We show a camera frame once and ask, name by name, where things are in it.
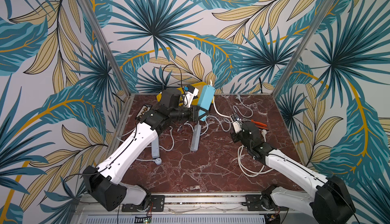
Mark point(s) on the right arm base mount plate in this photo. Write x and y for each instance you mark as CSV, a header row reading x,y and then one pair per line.
x,y
259,202

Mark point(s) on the white slotted cable duct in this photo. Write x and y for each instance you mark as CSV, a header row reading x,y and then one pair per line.
x,y
177,219

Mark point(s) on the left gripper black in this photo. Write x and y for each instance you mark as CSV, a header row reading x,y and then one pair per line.
x,y
196,116

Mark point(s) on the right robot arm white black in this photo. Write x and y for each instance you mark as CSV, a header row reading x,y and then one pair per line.
x,y
326,199

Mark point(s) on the orange handled pliers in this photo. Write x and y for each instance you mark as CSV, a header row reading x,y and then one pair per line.
x,y
260,125

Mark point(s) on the yellow black toolbox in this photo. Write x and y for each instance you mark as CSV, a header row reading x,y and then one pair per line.
x,y
172,97

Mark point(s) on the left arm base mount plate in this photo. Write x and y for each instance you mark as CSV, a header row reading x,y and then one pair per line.
x,y
153,203

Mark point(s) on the aluminium front rail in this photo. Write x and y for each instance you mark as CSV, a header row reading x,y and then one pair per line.
x,y
188,203

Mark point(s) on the teal power strip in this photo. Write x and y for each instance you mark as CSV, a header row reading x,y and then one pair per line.
x,y
206,97

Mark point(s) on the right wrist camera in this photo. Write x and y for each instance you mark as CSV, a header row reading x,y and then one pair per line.
x,y
237,123

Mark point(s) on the grey white power strip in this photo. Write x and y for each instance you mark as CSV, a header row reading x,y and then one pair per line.
x,y
196,138

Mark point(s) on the left grey power strip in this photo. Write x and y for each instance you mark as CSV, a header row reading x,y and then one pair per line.
x,y
155,149

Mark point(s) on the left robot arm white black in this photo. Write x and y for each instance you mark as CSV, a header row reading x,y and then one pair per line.
x,y
103,182

